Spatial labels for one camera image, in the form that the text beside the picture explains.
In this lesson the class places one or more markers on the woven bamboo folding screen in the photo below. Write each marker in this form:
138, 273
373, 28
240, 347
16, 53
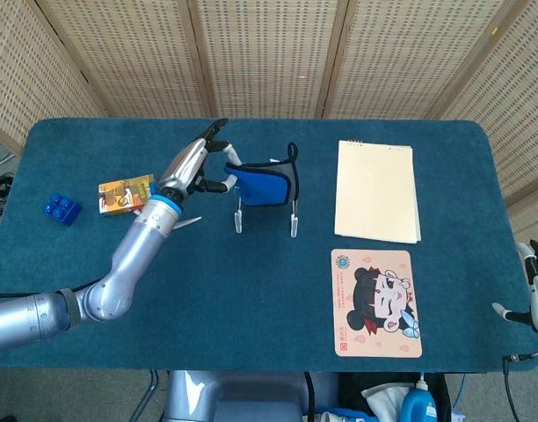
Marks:
269, 53

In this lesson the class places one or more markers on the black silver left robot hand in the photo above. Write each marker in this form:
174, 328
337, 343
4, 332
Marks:
185, 165

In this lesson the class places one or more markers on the blue pump bottle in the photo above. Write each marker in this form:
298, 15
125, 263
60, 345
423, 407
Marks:
416, 406

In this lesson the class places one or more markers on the grey robot torso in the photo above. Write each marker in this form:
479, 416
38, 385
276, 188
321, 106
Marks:
234, 395

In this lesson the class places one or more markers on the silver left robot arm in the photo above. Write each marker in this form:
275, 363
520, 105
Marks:
97, 285

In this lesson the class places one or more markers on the black bag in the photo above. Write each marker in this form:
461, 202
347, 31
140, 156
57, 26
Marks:
352, 387

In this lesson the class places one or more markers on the colourful cardboard box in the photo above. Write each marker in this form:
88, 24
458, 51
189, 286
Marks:
124, 195

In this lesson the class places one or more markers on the blue cloth with black trim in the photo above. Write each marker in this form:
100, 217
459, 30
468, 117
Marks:
260, 184

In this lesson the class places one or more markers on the pale yellow spiral notepad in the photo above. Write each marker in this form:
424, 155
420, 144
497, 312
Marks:
374, 193

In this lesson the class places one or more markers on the cartoon girl mouse pad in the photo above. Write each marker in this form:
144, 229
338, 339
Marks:
374, 303

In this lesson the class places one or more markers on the white crumpled cloth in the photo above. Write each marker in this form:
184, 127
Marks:
383, 395

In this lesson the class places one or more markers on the teal table cloth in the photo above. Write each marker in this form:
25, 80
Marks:
251, 285

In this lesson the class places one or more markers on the blue building block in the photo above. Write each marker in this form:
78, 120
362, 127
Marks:
62, 211

